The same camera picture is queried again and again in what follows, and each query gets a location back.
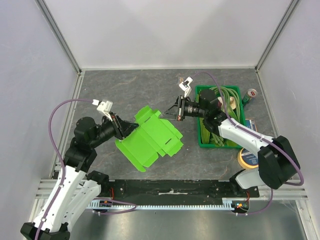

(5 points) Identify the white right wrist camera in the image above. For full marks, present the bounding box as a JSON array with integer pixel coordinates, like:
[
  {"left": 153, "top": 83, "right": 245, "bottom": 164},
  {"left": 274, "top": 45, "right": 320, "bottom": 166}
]
[{"left": 178, "top": 76, "right": 193, "bottom": 98}]

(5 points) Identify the green red drink can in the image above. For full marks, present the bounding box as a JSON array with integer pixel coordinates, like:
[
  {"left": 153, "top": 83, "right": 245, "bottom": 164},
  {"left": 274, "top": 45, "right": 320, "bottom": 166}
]
[{"left": 242, "top": 88, "right": 258, "bottom": 106}]

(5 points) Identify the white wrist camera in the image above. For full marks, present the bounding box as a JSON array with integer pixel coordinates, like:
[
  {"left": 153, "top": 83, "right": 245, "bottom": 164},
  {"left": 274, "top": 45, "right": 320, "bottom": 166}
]
[
  {"left": 92, "top": 99, "right": 113, "bottom": 121},
  {"left": 178, "top": 76, "right": 193, "bottom": 98}
]

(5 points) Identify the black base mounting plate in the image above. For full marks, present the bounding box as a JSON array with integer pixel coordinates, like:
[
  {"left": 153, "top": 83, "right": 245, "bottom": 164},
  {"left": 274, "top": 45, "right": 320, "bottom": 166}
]
[{"left": 98, "top": 179, "right": 260, "bottom": 206}]

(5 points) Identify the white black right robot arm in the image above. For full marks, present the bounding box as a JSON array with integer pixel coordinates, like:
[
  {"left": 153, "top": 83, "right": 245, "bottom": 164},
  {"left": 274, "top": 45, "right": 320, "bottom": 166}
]
[{"left": 159, "top": 89, "right": 302, "bottom": 197}]

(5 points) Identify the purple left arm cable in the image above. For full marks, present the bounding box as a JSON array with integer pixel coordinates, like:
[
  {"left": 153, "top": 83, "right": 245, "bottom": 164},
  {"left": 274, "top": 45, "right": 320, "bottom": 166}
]
[{"left": 34, "top": 98, "right": 137, "bottom": 240}]

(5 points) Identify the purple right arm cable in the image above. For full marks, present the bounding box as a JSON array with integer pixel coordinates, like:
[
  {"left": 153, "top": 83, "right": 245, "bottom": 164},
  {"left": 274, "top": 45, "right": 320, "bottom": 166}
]
[{"left": 191, "top": 72, "right": 305, "bottom": 217}]

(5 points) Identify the blue small box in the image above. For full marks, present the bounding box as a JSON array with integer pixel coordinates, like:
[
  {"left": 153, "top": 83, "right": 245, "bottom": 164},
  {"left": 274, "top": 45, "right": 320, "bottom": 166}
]
[{"left": 244, "top": 119, "right": 257, "bottom": 132}]

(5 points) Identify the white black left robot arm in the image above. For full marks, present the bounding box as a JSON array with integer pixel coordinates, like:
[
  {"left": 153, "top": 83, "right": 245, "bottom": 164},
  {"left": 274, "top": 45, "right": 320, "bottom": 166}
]
[{"left": 20, "top": 113, "right": 139, "bottom": 240}]

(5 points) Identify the green long beans bundle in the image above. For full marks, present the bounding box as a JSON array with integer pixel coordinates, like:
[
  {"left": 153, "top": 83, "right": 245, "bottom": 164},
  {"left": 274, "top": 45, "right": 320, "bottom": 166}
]
[{"left": 199, "top": 86, "right": 242, "bottom": 148}]

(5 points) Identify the light blue cable duct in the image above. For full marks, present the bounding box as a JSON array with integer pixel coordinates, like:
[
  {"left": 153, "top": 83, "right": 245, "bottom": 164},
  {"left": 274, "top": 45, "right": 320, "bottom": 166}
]
[{"left": 86, "top": 199, "right": 248, "bottom": 211}]

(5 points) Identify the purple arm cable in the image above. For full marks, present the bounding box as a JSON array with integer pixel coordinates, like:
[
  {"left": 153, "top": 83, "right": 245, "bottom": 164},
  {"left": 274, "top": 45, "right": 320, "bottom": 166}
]
[
  {"left": 34, "top": 98, "right": 137, "bottom": 240},
  {"left": 191, "top": 72, "right": 305, "bottom": 217}
]

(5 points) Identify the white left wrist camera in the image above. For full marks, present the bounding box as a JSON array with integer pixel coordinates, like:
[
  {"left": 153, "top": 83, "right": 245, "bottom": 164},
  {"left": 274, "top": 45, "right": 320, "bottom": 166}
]
[{"left": 92, "top": 99, "right": 113, "bottom": 121}]

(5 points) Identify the green paper box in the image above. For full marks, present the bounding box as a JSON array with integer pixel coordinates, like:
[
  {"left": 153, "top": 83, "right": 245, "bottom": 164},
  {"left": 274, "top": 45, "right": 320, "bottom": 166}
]
[{"left": 115, "top": 105, "right": 183, "bottom": 173}]

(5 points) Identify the yellow masking tape roll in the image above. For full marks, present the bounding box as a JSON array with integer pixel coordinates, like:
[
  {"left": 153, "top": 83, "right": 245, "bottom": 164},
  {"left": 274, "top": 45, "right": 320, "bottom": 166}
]
[{"left": 237, "top": 148, "right": 259, "bottom": 169}]

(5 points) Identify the green plastic crate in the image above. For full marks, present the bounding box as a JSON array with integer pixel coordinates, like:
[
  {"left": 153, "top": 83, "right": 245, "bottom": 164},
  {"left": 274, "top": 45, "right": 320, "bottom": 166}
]
[{"left": 195, "top": 85, "right": 245, "bottom": 149}]

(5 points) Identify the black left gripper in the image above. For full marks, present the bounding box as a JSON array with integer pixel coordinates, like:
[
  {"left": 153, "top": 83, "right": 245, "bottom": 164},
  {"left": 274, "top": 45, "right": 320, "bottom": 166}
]
[{"left": 90, "top": 111, "right": 140, "bottom": 148}]

